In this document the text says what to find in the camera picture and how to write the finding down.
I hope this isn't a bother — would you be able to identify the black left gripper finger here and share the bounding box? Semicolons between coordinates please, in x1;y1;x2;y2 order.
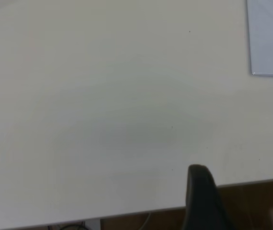
182;164;236;230

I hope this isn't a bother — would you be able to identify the grey floor cable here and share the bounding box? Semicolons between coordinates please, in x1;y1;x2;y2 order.
138;212;152;230

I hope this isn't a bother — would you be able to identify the black floor cable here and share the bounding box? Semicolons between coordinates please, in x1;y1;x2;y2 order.
47;222;90;230

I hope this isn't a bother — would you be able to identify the clear zip bag green zipper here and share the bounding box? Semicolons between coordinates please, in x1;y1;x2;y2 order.
246;0;273;79

